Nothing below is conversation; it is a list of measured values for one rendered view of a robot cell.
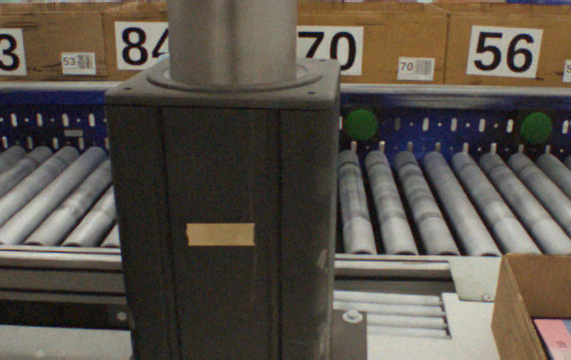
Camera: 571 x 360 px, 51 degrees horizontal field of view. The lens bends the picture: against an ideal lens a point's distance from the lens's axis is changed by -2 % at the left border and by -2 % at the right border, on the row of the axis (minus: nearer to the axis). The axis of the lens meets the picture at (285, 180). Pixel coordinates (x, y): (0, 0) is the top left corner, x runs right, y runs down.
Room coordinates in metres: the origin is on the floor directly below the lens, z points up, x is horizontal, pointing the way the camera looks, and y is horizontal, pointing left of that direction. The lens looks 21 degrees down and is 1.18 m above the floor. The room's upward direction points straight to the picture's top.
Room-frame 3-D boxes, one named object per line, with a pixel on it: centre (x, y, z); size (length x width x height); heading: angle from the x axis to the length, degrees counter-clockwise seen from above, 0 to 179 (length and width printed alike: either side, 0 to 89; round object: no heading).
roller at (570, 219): (1.05, -0.52, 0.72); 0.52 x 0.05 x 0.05; 177
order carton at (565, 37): (1.50, -0.57, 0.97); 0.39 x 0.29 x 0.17; 87
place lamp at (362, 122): (1.30, -0.17, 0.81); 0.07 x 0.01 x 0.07; 87
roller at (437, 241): (1.06, -0.26, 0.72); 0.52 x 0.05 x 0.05; 177
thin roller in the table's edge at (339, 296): (0.70, -0.06, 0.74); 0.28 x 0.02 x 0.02; 83
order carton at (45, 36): (1.56, 0.61, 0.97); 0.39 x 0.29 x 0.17; 87
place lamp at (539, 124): (1.28, -0.56, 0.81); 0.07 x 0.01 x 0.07; 87
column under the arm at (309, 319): (0.52, 0.04, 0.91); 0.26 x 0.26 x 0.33; 83
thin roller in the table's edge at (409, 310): (0.67, -0.06, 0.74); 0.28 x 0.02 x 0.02; 83
